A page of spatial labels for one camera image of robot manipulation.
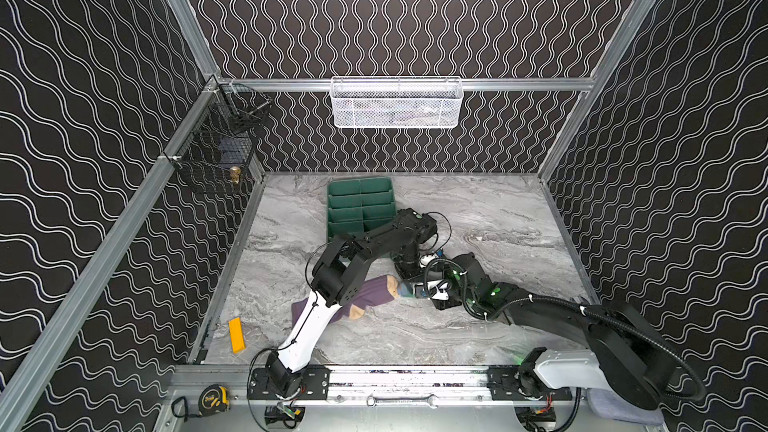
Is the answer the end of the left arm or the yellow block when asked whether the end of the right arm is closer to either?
the end of the left arm

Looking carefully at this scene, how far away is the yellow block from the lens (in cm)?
81

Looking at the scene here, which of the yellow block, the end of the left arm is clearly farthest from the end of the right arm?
the yellow block
